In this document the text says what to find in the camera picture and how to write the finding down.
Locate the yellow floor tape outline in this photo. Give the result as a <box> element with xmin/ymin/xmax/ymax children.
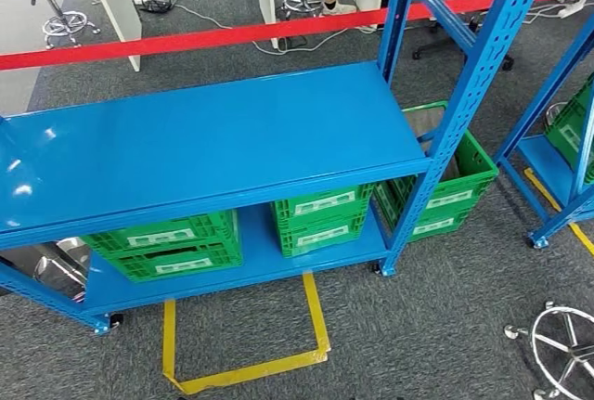
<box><xmin>522</xmin><ymin>167</ymin><xmax>594</xmax><ymax>259</ymax></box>

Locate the black power adapter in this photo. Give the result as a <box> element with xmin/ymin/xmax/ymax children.
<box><xmin>138</xmin><ymin>0</ymin><xmax>174</xmax><ymax>16</ymax></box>

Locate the chrome stanchion base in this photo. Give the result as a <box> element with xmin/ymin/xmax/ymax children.
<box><xmin>54</xmin><ymin>236</ymin><xmax>93</xmax><ymax>266</ymax></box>
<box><xmin>32</xmin><ymin>254</ymin><xmax>89</xmax><ymax>303</ymax></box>

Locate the blue metal shelf rack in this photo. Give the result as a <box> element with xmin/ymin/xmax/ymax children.
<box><xmin>492</xmin><ymin>12</ymin><xmax>594</xmax><ymax>251</ymax></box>
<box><xmin>0</xmin><ymin>0</ymin><xmax>561</xmax><ymax>336</ymax></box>

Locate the red barrier tape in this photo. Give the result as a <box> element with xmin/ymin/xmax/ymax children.
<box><xmin>0</xmin><ymin>0</ymin><xmax>594</xmax><ymax>72</ymax></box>

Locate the white power strip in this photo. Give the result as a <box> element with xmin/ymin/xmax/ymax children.
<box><xmin>556</xmin><ymin>0</ymin><xmax>589</xmax><ymax>21</ymax></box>

